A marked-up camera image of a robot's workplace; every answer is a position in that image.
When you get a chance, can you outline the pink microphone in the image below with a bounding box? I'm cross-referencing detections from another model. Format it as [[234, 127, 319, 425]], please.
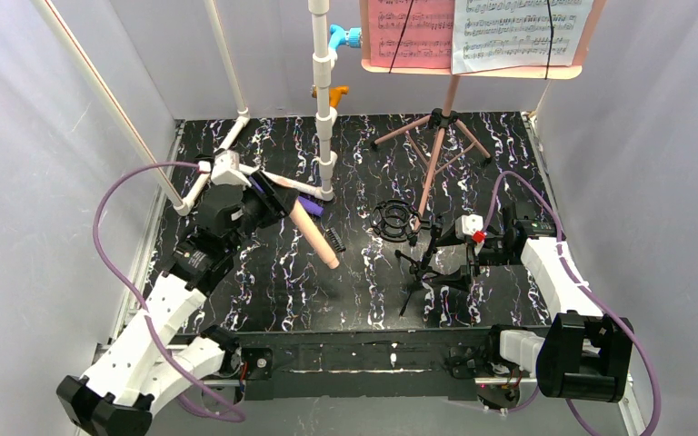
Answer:
[[289, 198, 340, 269]]

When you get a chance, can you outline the purple microphone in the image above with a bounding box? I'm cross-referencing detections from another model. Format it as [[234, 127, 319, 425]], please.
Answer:
[[298, 196, 324, 217]]

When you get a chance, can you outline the black tripod mic stand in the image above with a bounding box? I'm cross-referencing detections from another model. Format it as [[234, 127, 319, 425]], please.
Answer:
[[370, 199, 444, 286]]

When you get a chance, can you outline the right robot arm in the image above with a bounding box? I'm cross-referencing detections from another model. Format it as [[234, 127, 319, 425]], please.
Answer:
[[424, 204, 633, 402]]

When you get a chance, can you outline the pink music stand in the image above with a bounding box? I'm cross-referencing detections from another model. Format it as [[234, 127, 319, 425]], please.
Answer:
[[361, 1, 605, 213]]

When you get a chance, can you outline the orange clip on pipe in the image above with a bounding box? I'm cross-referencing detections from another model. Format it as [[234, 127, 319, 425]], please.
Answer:
[[328, 85, 350, 108]]

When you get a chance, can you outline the blue clip on pipe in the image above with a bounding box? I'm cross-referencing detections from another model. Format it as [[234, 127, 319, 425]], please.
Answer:
[[328, 25, 362, 50]]

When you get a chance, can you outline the pink sheet music page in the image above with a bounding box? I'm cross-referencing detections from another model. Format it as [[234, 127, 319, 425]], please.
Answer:
[[363, 0, 455, 70]]

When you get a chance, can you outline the white sheet music page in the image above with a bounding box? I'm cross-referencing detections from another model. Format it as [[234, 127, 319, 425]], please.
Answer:
[[451, 0, 593, 74]]

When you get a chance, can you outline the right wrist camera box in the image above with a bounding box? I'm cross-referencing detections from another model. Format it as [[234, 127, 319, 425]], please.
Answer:
[[454, 214, 486, 245]]

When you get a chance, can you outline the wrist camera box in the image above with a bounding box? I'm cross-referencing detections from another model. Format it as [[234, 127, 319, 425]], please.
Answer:
[[195, 150, 252, 188], [454, 214, 486, 245]]

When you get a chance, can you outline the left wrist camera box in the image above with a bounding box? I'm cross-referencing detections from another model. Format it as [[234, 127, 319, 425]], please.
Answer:
[[195, 150, 252, 188]]

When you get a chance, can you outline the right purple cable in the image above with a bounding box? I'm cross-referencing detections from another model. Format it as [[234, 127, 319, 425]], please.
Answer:
[[484, 171, 662, 436]]

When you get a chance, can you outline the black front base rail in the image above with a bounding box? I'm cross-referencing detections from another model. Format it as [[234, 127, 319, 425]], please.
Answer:
[[180, 324, 558, 401]]

